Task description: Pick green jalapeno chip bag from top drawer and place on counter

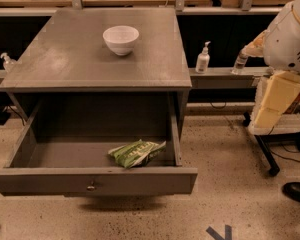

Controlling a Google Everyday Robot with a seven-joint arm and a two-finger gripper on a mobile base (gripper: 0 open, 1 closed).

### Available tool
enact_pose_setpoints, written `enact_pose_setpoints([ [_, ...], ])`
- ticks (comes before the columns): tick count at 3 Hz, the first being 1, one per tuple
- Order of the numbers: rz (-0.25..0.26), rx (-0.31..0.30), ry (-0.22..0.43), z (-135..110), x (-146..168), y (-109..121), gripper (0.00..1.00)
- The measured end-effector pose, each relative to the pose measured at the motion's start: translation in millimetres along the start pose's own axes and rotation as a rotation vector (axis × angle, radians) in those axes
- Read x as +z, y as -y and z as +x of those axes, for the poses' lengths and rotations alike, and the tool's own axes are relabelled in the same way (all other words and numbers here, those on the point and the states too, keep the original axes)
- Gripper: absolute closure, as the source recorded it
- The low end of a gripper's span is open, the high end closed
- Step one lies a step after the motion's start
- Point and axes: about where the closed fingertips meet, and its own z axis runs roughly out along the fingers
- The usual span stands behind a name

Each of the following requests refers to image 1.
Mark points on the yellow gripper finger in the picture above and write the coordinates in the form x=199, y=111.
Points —
x=273, y=97
x=256, y=47

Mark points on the green jalapeno chip bag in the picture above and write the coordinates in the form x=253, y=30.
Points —
x=135, y=154

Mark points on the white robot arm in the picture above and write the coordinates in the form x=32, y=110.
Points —
x=279, y=45

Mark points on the grey cabinet counter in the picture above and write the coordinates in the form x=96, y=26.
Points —
x=69, y=57

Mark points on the round metal drawer knob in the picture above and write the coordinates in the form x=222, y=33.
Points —
x=91, y=187

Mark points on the grey open drawer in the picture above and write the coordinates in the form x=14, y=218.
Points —
x=64, y=147

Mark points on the white pump sanitizer bottle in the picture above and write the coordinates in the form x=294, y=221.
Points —
x=203, y=59

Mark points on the black table leg base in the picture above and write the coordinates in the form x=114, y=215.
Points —
x=265, y=140

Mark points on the black shoe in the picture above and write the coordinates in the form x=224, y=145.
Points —
x=292, y=190

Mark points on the white ceramic bowl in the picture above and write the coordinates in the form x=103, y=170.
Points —
x=121, y=39

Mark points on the clear pump bottle left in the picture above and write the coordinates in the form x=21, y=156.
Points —
x=8, y=62

